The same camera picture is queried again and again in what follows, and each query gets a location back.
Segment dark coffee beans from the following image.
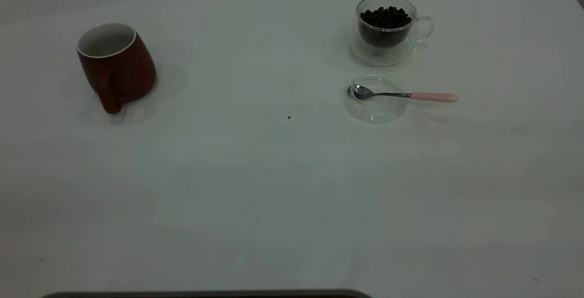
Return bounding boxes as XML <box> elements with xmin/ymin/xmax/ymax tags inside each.
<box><xmin>359</xmin><ymin>6</ymin><xmax>412</xmax><ymax>47</ymax></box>

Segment red ceramic mug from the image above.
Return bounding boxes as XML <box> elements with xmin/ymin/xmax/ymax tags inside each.
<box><xmin>76</xmin><ymin>23</ymin><xmax>157</xmax><ymax>115</ymax></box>

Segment clear glass cup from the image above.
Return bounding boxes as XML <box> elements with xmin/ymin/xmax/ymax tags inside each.
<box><xmin>350</xmin><ymin>0</ymin><xmax>434</xmax><ymax>66</ymax></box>

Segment pink handled metal spoon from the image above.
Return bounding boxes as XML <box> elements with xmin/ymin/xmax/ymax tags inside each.
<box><xmin>349</xmin><ymin>84</ymin><xmax>458</xmax><ymax>103</ymax></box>

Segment clear glass dish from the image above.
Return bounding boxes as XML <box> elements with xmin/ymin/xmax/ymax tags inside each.
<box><xmin>344</xmin><ymin>73</ymin><xmax>408</xmax><ymax>123</ymax></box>

